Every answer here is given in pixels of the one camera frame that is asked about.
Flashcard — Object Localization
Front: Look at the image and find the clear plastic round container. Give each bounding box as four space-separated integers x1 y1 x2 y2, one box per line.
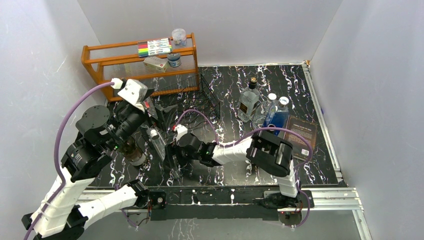
171 28 187 47

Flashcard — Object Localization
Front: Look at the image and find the dark wine bottle left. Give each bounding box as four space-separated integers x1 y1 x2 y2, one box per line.
118 136 147 167

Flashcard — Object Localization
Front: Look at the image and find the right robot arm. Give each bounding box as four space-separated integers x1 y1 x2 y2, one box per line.
163 127 302 209

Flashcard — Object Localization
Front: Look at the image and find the blue water bottle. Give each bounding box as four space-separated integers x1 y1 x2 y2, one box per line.
262 96 290 128

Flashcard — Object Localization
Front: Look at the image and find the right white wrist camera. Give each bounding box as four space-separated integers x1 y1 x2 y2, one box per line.
172 124 188 142

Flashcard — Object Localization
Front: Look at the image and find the clear bottle red label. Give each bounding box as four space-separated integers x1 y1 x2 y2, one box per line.
147 128 166 162

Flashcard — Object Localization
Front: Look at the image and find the black wire wine rack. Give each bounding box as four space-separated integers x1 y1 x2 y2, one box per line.
144 73 221 144

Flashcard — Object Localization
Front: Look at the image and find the square clear liquor bottle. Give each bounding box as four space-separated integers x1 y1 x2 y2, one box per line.
238 77 261 123

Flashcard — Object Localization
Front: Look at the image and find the small white cardboard box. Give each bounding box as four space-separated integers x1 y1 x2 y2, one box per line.
143 56 170 73

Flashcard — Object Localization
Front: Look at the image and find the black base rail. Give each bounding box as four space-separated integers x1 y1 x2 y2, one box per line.
99 185 362 222

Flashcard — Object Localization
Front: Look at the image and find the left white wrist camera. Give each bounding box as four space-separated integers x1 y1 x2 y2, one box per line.
111 78 148 109

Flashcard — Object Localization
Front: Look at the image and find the orange wooden shelf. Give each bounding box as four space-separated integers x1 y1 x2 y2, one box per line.
81 32 199 85

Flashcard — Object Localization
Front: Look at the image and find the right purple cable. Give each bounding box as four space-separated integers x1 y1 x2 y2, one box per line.
173 109 315 229

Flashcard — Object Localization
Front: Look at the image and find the small blue tin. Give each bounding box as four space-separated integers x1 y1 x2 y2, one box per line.
167 53 181 68

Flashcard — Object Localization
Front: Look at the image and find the dark hardcover book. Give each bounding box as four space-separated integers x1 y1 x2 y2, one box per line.
280 114 319 163

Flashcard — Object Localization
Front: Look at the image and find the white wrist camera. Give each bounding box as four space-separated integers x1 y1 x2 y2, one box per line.
111 78 148 109
172 124 188 142

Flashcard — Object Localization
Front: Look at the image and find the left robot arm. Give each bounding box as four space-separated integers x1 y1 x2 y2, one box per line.
22 102 178 240

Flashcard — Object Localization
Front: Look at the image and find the pack of coloured markers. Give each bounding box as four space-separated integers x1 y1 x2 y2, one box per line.
137 38 173 58

